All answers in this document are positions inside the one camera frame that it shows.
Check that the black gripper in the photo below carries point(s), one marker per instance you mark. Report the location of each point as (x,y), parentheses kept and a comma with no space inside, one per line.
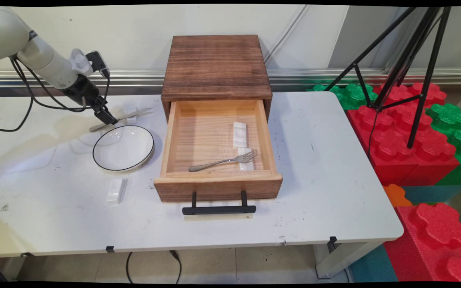
(84,92)

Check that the silver table knife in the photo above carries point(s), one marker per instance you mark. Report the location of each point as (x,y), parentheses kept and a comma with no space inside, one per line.
(134,115)

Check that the silver metal fork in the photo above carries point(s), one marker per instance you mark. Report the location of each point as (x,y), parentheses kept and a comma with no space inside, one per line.
(222,162)

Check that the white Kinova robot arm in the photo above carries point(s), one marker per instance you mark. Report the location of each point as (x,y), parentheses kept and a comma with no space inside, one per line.
(34,52)

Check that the white ceramic cutlery rest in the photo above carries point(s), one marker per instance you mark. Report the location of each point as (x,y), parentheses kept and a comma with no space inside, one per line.
(130,110)
(246,166)
(115,191)
(239,136)

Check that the white bowl with black rim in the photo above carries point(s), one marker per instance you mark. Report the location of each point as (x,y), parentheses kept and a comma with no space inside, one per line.
(122,148)

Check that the dark wooden drawer cabinet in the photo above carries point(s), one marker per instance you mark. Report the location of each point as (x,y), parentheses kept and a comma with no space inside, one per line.
(218,64)

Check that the light wooden drawer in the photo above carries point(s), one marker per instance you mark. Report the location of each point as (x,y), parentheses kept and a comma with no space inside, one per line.
(218,188)

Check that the small green foam block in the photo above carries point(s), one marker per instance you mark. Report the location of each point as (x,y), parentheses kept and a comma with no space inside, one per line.
(350,96)

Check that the white table leg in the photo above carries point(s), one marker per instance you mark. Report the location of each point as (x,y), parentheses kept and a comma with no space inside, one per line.
(342,256)

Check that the orange foam piece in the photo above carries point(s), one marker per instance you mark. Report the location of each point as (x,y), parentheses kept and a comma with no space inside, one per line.
(396,196)

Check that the teal foam floor mat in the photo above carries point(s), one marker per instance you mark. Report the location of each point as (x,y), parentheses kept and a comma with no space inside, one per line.
(372,266)

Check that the black tripod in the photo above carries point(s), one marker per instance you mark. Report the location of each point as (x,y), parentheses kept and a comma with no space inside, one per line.
(408,52)

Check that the teal foam block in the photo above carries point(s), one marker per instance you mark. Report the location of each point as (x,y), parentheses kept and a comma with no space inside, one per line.
(434,194)

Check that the large green foam block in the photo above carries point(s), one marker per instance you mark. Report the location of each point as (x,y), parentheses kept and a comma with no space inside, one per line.
(454,120)

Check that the large red foam block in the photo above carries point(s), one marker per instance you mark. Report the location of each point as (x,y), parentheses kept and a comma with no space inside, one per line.
(434,240)

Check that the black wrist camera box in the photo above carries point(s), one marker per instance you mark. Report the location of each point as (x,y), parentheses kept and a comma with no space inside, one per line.
(96,62)

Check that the white ribbed camera mount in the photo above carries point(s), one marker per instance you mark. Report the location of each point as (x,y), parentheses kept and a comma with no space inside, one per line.
(80,62)

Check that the aluminium wall rail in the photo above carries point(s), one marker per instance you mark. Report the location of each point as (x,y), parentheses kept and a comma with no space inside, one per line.
(374,76)

